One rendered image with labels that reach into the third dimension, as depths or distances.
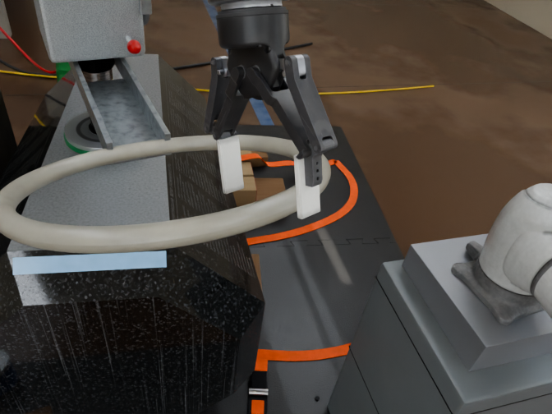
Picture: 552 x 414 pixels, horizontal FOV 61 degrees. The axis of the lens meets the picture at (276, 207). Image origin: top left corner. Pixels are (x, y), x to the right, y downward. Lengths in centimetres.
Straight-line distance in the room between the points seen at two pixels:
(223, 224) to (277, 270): 173
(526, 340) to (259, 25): 89
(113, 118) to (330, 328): 135
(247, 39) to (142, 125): 61
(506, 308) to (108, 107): 98
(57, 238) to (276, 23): 32
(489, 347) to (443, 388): 14
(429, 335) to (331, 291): 110
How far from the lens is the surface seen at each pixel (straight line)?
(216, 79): 57
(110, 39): 123
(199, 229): 51
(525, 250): 105
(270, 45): 49
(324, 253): 237
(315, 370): 197
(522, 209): 105
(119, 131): 105
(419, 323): 119
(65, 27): 121
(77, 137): 141
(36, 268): 118
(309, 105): 47
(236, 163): 60
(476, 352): 111
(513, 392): 119
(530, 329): 117
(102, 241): 53
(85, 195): 129
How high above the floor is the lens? 168
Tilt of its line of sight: 40 degrees down
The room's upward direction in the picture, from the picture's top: 9 degrees clockwise
